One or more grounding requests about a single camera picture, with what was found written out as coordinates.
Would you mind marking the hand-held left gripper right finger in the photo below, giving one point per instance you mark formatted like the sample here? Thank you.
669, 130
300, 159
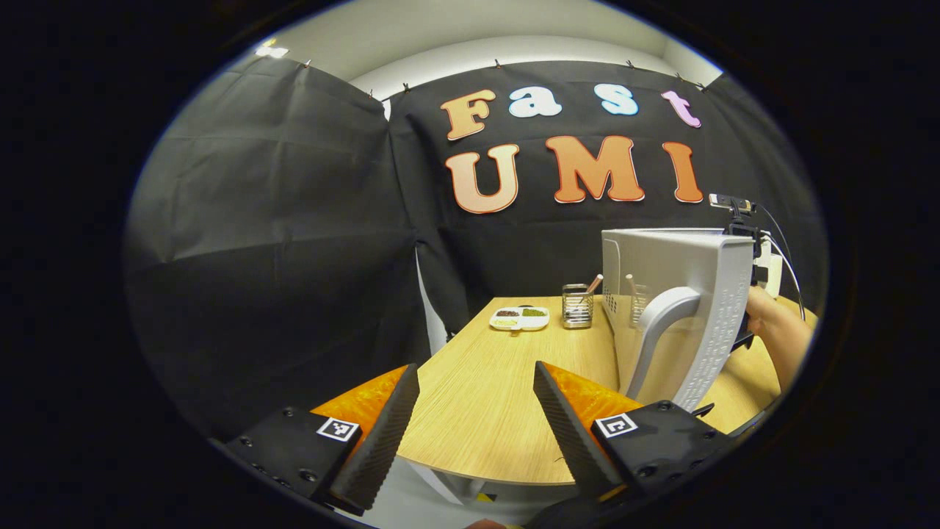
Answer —
569, 433

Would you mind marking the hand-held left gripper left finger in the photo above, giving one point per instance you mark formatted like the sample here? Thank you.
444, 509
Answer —
382, 441

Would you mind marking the white microwave oven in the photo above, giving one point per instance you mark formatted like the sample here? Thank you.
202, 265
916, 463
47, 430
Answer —
661, 257

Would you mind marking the metal mesh utensil holder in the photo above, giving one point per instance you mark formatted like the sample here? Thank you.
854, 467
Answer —
578, 308

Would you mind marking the white divided snack dish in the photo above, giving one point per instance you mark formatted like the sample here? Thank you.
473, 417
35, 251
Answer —
519, 318

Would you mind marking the pink straw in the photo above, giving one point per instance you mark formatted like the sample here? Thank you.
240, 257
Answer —
593, 285

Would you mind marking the small ceiling light panel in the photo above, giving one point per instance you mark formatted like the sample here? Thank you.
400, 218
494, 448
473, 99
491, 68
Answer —
272, 51

